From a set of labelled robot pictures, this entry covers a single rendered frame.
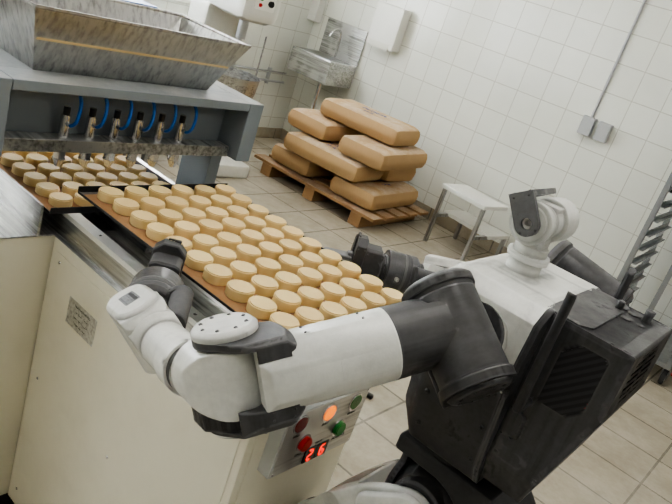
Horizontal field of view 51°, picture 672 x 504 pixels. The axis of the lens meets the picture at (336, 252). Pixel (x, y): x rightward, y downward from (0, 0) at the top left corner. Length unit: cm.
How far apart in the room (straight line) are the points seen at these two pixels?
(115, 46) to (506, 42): 423
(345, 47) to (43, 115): 487
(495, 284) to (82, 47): 101
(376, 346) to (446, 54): 506
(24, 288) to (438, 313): 110
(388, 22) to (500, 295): 510
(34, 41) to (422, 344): 103
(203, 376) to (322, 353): 14
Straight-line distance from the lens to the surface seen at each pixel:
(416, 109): 587
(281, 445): 128
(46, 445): 185
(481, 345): 84
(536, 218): 99
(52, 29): 154
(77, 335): 163
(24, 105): 161
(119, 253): 149
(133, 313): 97
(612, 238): 521
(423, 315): 83
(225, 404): 81
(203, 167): 200
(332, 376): 79
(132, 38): 163
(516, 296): 97
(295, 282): 128
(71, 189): 172
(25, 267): 168
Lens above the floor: 154
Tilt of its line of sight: 20 degrees down
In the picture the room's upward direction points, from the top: 19 degrees clockwise
